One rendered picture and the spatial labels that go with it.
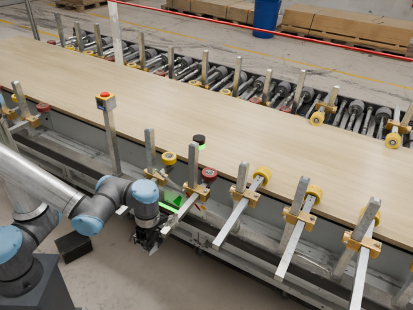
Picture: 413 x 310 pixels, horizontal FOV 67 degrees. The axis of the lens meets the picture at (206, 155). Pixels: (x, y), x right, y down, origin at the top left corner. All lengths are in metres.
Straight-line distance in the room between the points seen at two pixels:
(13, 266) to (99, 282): 0.87
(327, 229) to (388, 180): 0.43
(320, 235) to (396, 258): 0.33
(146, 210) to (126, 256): 1.31
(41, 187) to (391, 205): 1.48
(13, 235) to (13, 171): 0.45
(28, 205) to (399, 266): 1.67
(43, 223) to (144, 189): 0.63
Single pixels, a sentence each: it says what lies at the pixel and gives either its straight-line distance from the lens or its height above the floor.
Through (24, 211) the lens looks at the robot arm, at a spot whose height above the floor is 0.91.
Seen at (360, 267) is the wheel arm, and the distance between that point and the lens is 1.32.
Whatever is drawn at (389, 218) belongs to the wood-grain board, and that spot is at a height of 0.90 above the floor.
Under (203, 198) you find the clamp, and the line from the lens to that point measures 1.54.
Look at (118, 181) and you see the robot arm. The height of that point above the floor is 1.19.
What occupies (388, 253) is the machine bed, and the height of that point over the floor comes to 0.76.
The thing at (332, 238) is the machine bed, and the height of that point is 0.71.
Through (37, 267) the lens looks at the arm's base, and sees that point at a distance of 1.67.
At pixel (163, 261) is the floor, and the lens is 2.34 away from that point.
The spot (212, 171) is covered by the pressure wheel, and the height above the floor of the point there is 0.91.
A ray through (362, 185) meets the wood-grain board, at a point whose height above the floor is 0.90.
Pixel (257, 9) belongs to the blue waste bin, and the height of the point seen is 0.53.
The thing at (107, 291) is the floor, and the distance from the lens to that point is 2.27.
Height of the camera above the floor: 1.94
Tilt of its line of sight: 37 degrees down
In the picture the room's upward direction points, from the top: 4 degrees clockwise
